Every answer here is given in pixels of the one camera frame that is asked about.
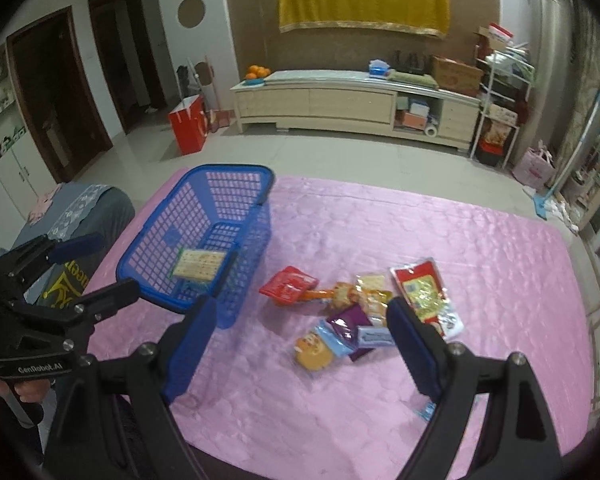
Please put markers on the blue plastic container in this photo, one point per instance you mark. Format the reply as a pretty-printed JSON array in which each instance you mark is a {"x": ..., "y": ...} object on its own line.
[{"x": 380, "y": 68}]

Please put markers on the purple snack packet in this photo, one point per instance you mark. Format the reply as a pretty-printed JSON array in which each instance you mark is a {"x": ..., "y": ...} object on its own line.
[{"x": 351, "y": 321}]

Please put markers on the silver standing air conditioner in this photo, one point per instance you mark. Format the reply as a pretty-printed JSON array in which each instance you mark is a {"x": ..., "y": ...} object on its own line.
[{"x": 547, "y": 35}]

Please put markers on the cracker packet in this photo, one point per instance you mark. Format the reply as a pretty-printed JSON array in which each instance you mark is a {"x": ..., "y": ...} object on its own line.
[
  {"x": 200, "y": 265},
  {"x": 372, "y": 295}
]

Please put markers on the light blue snack packet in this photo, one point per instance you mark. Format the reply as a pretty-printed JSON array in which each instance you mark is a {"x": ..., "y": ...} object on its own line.
[{"x": 332, "y": 340}]

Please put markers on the red gift bag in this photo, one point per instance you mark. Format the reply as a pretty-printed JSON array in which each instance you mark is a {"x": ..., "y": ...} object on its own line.
[{"x": 187, "y": 125}]

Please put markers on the plate of oranges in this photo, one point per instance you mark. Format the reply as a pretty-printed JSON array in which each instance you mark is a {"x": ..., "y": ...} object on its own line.
[{"x": 256, "y": 73}]

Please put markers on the blue plastic basket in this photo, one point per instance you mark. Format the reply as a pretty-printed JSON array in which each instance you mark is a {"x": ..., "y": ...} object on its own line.
[{"x": 200, "y": 210}]

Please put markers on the round brown wall decoration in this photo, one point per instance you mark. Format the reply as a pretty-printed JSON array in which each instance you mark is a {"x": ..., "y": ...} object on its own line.
[{"x": 191, "y": 11}]

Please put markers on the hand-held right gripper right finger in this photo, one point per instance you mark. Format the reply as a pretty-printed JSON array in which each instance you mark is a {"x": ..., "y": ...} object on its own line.
[{"x": 414, "y": 355}]

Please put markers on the blue mop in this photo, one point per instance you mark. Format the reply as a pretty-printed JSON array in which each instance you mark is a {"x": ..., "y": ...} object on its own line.
[{"x": 541, "y": 205}]

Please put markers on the grey stool with lace cover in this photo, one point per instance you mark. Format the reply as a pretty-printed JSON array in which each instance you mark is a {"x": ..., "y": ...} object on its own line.
[{"x": 80, "y": 210}]

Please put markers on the person's left hand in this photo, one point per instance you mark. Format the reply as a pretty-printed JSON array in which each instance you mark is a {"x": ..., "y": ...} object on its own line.
[{"x": 27, "y": 400}]

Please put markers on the large red white snack packet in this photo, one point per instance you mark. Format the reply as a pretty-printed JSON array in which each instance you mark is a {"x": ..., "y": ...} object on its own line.
[{"x": 427, "y": 292}]

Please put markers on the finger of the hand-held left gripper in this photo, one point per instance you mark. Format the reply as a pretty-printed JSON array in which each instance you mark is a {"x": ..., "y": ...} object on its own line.
[
  {"x": 112, "y": 297},
  {"x": 77, "y": 246}
]

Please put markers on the round orange cookie packet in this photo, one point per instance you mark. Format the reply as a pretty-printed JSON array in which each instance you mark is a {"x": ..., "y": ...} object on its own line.
[{"x": 312, "y": 353}]

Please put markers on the white wall cabinet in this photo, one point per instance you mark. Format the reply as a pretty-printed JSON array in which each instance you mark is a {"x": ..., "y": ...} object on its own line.
[{"x": 7, "y": 170}]

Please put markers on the orange tube snack packet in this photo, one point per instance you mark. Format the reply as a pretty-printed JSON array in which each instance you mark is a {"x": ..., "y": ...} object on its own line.
[{"x": 332, "y": 294}]

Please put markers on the dark wooden door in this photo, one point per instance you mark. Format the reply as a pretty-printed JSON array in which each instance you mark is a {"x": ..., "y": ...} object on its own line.
[
  {"x": 55, "y": 100},
  {"x": 125, "y": 60}
]

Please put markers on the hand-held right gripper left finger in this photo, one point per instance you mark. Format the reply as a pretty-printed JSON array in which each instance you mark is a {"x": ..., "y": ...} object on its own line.
[{"x": 191, "y": 350}]

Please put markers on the cream tv cabinet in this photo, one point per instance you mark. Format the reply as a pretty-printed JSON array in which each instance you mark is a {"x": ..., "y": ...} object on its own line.
[{"x": 330, "y": 105}]

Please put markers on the green folded cloth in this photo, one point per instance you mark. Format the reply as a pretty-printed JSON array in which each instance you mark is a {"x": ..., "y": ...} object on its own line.
[{"x": 412, "y": 79}]

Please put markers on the pale blue white snack packet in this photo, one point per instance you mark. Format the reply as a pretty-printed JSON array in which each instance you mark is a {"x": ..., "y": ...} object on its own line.
[{"x": 375, "y": 336}]

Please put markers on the cardboard box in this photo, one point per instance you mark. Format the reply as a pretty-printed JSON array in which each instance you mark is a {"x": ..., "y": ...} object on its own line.
[{"x": 457, "y": 75}]

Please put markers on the pink bag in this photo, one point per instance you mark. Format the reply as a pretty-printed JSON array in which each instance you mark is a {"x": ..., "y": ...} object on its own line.
[{"x": 532, "y": 170}]

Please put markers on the white metal rack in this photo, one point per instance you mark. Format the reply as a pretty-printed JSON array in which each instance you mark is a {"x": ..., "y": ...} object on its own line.
[{"x": 502, "y": 110}]

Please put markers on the small blue wrapper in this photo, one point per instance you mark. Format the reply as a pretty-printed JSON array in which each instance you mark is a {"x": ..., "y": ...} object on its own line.
[{"x": 425, "y": 411}]

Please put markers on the pink quilted bedspread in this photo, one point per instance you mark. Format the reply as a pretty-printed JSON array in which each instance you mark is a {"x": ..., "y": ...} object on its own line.
[{"x": 330, "y": 410}]

